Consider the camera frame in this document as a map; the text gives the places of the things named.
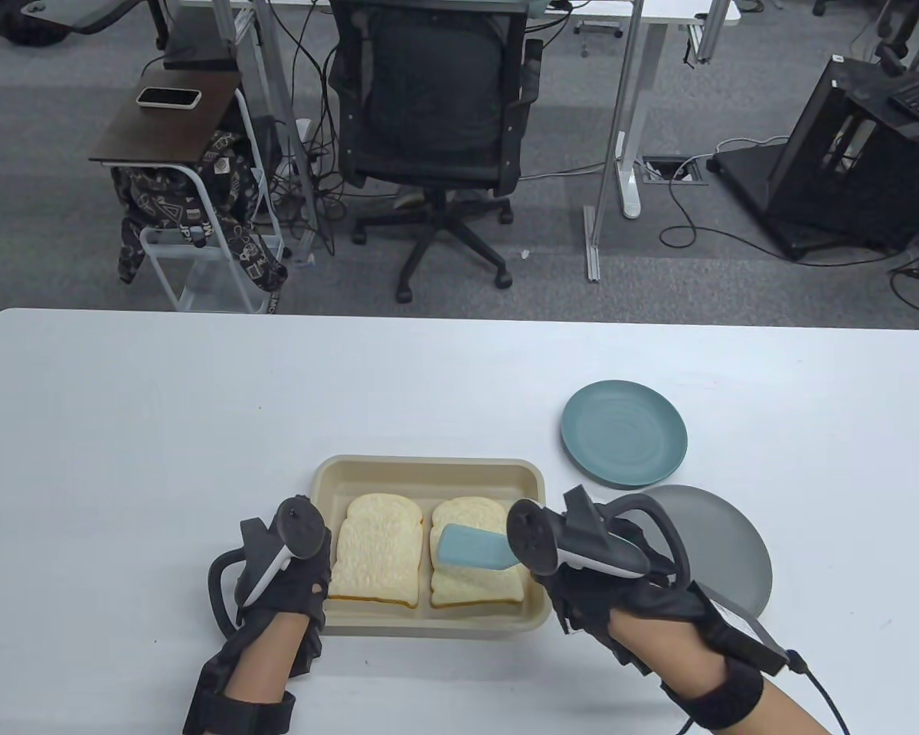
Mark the person's left hand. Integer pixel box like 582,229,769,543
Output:
234,518,334,636

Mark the person's right hand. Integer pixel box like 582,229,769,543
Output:
532,567,709,678

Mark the white toast slice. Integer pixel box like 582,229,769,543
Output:
328,494,424,611
429,496,525,611

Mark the teal dessert spatula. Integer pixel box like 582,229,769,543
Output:
437,524,520,571

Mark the beige baking tray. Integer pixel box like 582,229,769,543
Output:
309,456,550,639

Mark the person's right forearm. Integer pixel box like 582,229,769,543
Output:
609,609,836,735

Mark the person's left forearm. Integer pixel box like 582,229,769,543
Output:
184,609,326,735

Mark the black white handheld controller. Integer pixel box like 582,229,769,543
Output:
209,496,332,638
507,485,690,590

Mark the grey round plate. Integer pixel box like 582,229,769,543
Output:
643,484,773,617

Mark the black wrist sensor module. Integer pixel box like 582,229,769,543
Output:
693,582,790,678

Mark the teal round plate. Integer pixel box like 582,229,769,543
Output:
561,381,688,489

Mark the brown patterned jacket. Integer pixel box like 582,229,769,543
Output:
111,130,288,315

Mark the floor outlet box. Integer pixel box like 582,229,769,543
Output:
642,157,709,186

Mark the black equipment cart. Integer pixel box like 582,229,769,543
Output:
707,55,919,261

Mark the white standing desk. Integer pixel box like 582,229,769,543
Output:
165,0,742,284

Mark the black smartphone white case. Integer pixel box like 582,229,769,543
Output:
136,87,202,110

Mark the black mesh office chair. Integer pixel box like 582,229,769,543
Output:
329,0,545,303

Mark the black wrist strap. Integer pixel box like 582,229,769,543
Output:
184,674,296,735
662,657,765,730

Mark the black sensor cable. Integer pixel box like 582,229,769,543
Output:
678,651,851,735

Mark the black floor cable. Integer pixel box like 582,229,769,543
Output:
659,157,901,267

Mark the white floor cable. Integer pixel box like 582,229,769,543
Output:
521,136,790,181

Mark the brown side table white frame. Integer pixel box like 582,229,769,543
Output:
90,67,288,315

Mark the black cable bundle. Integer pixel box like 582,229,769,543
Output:
264,0,349,257

